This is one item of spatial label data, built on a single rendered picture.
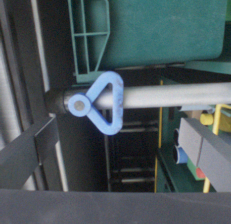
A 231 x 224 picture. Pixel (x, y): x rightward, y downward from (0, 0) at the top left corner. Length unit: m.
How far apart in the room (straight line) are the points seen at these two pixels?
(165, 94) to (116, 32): 0.12
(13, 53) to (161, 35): 0.21
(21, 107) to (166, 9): 0.25
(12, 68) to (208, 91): 0.27
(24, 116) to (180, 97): 0.22
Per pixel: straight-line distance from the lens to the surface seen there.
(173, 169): 0.79
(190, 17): 0.31
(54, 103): 0.27
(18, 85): 0.22
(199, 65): 0.47
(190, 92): 0.28
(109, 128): 0.26
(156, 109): 2.34
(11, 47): 0.22
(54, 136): 0.17
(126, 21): 0.28
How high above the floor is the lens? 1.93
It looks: 1 degrees up
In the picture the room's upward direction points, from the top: 93 degrees counter-clockwise
